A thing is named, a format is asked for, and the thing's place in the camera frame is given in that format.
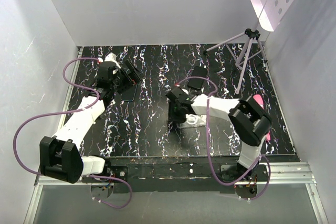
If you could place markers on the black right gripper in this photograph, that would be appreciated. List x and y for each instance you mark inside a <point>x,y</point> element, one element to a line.
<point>172,116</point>

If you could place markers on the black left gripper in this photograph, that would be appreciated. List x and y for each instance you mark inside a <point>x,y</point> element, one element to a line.
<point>135,75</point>

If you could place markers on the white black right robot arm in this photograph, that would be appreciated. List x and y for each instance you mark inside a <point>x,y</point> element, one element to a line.
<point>248,117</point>

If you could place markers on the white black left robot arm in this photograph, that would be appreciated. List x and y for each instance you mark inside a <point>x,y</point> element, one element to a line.
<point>59,155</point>

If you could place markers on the black phone in black case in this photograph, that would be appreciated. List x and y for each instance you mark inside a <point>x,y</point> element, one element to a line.
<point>197,80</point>

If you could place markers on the lilac tripod music stand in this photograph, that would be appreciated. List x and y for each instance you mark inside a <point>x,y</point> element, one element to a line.
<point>269,13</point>

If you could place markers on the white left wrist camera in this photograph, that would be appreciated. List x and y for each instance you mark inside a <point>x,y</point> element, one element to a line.
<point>111,57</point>

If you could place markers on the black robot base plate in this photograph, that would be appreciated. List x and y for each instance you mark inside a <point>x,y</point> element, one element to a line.
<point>182,174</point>

